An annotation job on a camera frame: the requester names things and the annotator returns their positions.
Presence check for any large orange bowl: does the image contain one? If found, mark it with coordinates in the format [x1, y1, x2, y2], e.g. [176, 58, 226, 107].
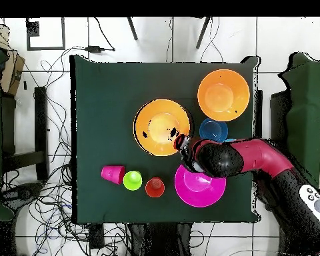
[133, 99, 192, 157]
[197, 69, 251, 123]

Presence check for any green cup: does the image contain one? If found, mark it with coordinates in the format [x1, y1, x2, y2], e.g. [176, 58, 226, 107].
[123, 170, 143, 191]

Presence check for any dark blue bowl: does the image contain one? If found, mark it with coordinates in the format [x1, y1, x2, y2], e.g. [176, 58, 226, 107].
[199, 117, 229, 143]

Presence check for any orange cup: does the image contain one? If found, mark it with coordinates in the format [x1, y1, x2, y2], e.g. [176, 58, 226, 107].
[145, 177, 166, 199]

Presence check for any large pink bowl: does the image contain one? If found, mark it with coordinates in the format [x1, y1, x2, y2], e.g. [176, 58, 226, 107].
[174, 164, 227, 208]

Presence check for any red cup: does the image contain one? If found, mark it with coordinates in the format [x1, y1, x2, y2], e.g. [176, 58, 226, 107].
[101, 165, 126, 185]

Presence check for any dark green tablecloth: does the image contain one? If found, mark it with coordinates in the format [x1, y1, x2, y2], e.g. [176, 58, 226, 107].
[69, 54, 261, 223]

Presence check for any black tripod leg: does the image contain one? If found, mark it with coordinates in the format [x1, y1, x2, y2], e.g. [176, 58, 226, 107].
[195, 17, 211, 49]
[126, 17, 139, 41]

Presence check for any black power adapter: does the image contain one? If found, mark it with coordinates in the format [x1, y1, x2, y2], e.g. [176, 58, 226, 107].
[85, 45, 107, 53]

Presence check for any black stand base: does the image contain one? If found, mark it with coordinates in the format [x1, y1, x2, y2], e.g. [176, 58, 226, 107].
[5, 182, 45, 202]

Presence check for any cardboard box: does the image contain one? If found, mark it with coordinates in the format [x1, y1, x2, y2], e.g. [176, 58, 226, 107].
[0, 22, 26, 97]

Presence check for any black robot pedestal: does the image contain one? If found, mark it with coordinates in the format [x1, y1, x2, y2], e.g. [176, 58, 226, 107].
[127, 222, 193, 256]

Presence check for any black bench frame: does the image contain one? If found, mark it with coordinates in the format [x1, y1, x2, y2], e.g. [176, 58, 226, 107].
[1, 86, 50, 182]

